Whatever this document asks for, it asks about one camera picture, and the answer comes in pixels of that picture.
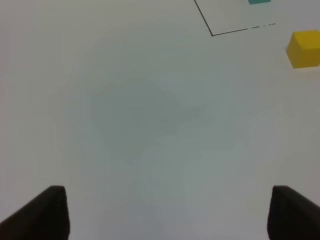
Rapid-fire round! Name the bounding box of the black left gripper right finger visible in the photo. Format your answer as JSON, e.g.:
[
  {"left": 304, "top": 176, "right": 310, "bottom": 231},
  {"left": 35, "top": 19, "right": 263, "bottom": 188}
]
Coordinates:
[{"left": 267, "top": 185, "right": 320, "bottom": 240}]

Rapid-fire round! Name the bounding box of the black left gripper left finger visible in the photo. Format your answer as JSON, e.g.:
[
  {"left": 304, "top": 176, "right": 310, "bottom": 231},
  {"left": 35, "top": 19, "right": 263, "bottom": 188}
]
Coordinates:
[{"left": 0, "top": 185, "right": 71, "bottom": 240}]

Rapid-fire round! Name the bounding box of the yellow cube block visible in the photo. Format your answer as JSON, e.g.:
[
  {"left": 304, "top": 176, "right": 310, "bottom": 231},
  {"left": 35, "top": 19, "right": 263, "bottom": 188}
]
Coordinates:
[{"left": 286, "top": 30, "right": 320, "bottom": 69}]

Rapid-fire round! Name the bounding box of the template teal cube block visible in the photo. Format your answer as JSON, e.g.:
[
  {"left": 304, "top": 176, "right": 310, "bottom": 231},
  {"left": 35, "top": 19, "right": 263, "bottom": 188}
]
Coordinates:
[{"left": 248, "top": 0, "right": 271, "bottom": 5}]

